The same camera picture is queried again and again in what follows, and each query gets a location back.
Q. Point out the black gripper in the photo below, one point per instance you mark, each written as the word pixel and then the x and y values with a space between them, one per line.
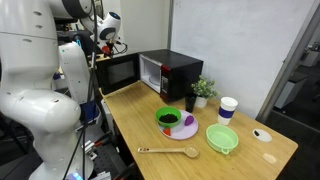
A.
pixel 107 46

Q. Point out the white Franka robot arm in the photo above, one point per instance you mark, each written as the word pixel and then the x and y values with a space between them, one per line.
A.
pixel 33 110

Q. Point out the glass microwave turntable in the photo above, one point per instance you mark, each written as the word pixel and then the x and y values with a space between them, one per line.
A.
pixel 155 80

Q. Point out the black microwave oven body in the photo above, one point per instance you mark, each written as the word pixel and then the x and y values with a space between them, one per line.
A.
pixel 180 66

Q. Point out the blue block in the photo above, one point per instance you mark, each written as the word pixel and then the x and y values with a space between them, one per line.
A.
pixel 88 110

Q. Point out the green plastic bowl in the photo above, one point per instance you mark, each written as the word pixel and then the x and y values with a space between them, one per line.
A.
pixel 160 112

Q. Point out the black beans heap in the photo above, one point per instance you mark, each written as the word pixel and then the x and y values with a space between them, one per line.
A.
pixel 168 118

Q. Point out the black plastic cup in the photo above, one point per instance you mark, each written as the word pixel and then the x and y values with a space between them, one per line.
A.
pixel 190 103

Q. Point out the red toy strawberry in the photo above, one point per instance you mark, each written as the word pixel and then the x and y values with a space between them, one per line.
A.
pixel 167 131

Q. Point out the small potted green plant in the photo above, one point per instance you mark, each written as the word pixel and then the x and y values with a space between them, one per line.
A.
pixel 203 89

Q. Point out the purple toy grape bunch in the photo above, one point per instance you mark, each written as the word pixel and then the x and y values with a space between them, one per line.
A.
pixel 189 120

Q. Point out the pale lavender round plate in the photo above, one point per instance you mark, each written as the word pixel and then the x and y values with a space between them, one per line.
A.
pixel 183 131

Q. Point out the black optical breadboard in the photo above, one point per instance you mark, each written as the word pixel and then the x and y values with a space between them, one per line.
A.
pixel 106 161

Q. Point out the white cup with blue band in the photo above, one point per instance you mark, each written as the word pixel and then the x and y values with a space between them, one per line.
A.
pixel 227 103

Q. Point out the mint green colander bowl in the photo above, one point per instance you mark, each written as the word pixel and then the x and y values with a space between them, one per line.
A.
pixel 221 138

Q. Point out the small black piece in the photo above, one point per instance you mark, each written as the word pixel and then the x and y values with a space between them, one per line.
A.
pixel 256 133

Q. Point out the small white round disc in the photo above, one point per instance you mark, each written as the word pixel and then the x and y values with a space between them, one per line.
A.
pixel 265 136

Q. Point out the grey cabinet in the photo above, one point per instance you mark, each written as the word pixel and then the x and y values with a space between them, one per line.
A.
pixel 290 88

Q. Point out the grey wall trim strip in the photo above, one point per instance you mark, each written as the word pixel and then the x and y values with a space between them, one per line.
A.
pixel 170 23

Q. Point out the silver aluminium bracket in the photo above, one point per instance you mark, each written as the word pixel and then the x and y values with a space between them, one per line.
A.
pixel 89 148

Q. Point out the grey metal door frame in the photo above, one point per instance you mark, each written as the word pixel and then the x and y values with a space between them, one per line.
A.
pixel 286 66

